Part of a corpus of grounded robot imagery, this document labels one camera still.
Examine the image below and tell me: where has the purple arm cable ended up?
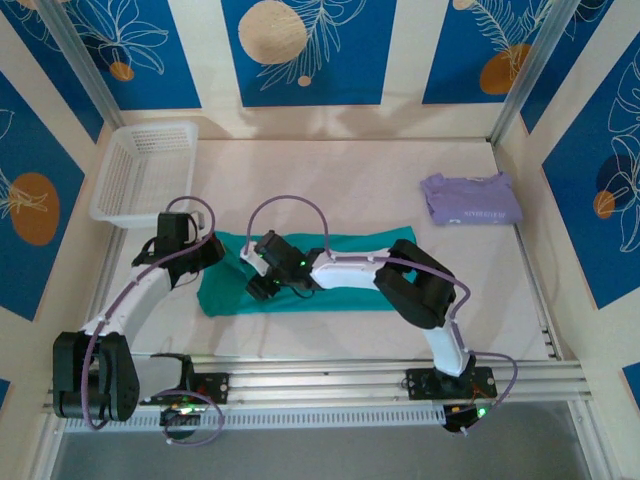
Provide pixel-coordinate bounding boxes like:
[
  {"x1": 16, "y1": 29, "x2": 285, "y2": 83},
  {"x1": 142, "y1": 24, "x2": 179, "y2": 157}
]
[
  {"x1": 246, "y1": 194, "x2": 519, "y2": 436},
  {"x1": 79, "y1": 195, "x2": 225, "y2": 448}
]

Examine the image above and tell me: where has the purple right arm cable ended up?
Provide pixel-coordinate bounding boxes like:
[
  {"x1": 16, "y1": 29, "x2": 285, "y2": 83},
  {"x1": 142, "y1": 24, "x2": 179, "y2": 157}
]
[{"x1": 246, "y1": 194, "x2": 519, "y2": 436}]

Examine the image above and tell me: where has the aluminium frame post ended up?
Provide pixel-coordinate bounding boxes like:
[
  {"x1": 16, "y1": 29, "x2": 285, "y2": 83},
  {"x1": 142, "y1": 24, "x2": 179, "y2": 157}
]
[
  {"x1": 37, "y1": 0, "x2": 125, "y2": 132},
  {"x1": 488, "y1": 0, "x2": 576, "y2": 146}
]

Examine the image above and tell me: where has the white plastic mesh basket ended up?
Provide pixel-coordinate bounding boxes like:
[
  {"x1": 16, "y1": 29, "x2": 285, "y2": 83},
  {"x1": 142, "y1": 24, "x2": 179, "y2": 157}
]
[{"x1": 88, "y1": 119, "x2": 200, "y2": 229}]

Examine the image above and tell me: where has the teal t-shirt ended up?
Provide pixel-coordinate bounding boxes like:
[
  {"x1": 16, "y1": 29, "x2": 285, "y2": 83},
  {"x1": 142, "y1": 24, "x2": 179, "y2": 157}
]
[{"x1": 196, "y1": 225, "x2": 419, "y2": 317}]

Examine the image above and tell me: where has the folded purple t-shirt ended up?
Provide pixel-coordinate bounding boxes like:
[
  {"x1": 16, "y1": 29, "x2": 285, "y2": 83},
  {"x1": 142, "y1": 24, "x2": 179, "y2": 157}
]
[{"x1": 418, "y1": 171, "x2": 524, "y2": 227}]

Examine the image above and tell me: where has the black controller board with LED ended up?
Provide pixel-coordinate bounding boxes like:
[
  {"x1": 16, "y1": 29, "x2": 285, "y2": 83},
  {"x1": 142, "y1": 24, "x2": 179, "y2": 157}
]
[
  {"x1": 442, "y1": 402, "x2": 496, "y2": 437},
  {"x1": 159, "y1": 402, "x2": 207, "y2": 442}
]

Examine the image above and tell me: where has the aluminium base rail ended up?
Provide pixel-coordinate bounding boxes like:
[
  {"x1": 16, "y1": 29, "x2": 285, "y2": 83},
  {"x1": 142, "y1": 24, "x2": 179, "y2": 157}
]
[{"x1": 42, "y1": 357, "x2": 586, "y2": 414}]

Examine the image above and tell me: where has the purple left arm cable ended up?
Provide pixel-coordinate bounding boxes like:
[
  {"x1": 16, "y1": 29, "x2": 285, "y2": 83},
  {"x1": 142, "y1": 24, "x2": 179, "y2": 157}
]
[{"x1": 79, "y1": 195, "x2": 225, "y2": 448}]

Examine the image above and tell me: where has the aluminium frame leg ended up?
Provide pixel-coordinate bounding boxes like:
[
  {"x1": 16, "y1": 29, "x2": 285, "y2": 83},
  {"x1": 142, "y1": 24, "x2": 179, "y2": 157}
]
[
  {"x1": 27, "y1": 412, "x2": 69, "y2": 480},
  {"x1": 567, "y1": 399, "x2": 614, "y2": 480}
]

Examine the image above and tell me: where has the white slotted cable duct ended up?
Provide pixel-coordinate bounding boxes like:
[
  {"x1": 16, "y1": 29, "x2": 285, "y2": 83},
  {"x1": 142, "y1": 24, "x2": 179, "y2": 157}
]
[{"x1": 64, "y1": 404, "x2": 446, "y2": 432}]

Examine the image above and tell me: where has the white table cover sheet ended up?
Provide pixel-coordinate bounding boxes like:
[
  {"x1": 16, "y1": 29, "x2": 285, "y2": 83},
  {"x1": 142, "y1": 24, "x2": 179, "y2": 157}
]
[{"x1": 107, "y1": 137, "x2": 549, "y2": 362}]

